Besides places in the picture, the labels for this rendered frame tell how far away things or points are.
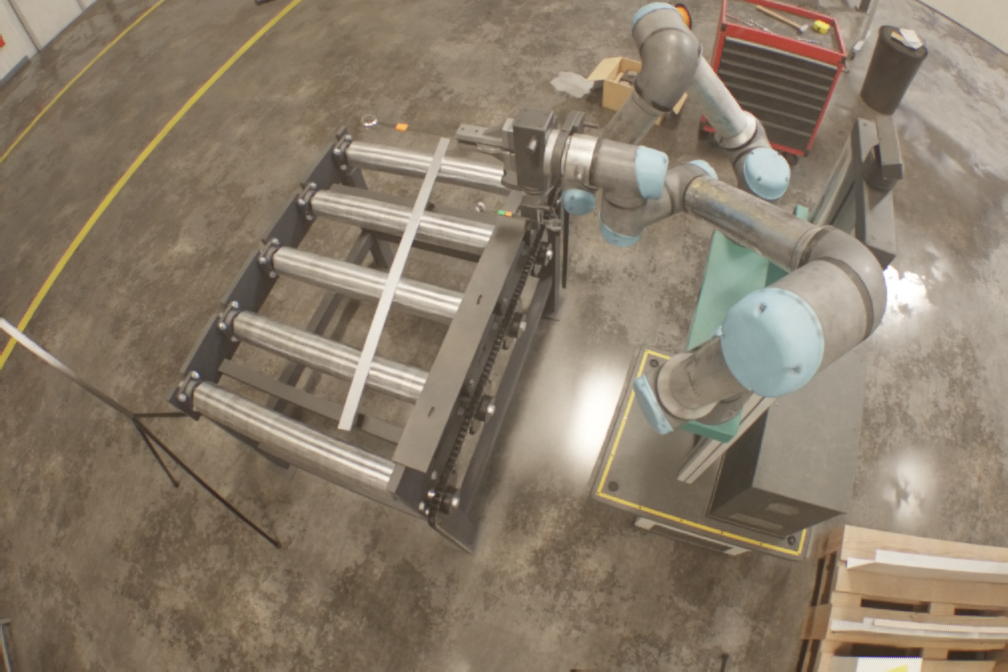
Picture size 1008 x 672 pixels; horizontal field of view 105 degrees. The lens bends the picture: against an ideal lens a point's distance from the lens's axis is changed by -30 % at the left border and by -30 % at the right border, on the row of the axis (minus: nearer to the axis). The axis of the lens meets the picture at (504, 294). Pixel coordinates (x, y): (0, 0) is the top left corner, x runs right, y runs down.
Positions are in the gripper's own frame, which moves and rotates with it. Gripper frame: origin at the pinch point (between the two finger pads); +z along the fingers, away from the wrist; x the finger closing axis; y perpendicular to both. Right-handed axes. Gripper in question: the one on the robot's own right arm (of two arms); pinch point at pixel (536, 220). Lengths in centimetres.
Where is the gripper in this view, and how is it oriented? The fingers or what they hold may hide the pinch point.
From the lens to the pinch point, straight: 158.2
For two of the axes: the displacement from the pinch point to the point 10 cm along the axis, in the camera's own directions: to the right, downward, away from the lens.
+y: 9.4, 2.4, -2.3
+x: 3.3, -8.1, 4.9
